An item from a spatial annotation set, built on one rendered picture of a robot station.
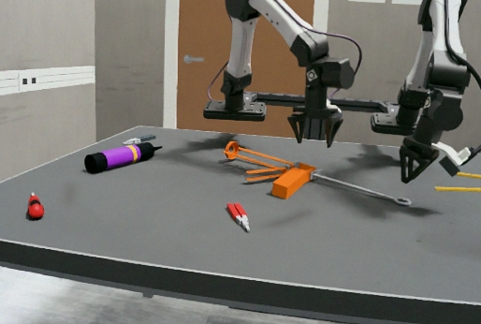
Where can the red and black screwdriver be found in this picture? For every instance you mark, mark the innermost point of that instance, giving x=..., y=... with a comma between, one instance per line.
x=35, y=208

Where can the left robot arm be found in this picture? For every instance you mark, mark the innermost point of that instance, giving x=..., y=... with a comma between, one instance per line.
x=441, y=67

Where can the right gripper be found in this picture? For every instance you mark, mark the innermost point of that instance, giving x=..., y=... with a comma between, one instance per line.
x=316, y=107

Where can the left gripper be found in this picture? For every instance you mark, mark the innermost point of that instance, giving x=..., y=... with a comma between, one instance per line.
x=426, y=136

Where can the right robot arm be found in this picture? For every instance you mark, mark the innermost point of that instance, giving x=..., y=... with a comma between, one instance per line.
x=310, y=48

